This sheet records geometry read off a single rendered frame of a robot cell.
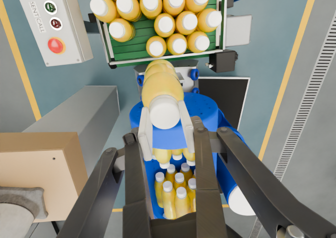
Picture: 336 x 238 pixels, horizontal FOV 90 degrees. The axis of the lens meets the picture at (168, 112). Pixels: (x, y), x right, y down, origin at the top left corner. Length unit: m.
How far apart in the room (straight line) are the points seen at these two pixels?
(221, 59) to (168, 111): 0.46
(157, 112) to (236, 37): 0.64
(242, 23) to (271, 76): 1.23
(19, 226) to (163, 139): 0.58
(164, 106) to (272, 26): 1.73
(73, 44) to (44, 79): 1.42
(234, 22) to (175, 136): 0.54
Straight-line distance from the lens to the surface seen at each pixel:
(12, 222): 0.82
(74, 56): 0.55
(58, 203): 0.90
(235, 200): 1.02
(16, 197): 0.86
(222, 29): 0.66
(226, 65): 0.65
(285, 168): 2.79
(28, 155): 0.74
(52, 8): 0.55
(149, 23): 0.70
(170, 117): 0.21
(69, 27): 0.54
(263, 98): 2.03
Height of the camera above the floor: 1.59
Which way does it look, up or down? 65 degrees down
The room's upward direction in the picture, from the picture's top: 172 degrees clockwise
